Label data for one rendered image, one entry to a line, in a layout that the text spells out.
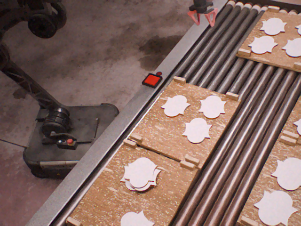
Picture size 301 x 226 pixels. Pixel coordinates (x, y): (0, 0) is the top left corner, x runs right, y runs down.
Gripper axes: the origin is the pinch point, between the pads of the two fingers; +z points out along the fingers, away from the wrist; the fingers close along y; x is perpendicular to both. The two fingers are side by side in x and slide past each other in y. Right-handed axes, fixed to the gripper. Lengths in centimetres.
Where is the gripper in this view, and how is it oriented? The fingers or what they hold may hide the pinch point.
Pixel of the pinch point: (205, 23)
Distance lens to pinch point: 185.7
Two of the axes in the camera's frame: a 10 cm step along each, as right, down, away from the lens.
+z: 3.0, 8.3, 4.8
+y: -5.7, -2.5, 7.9
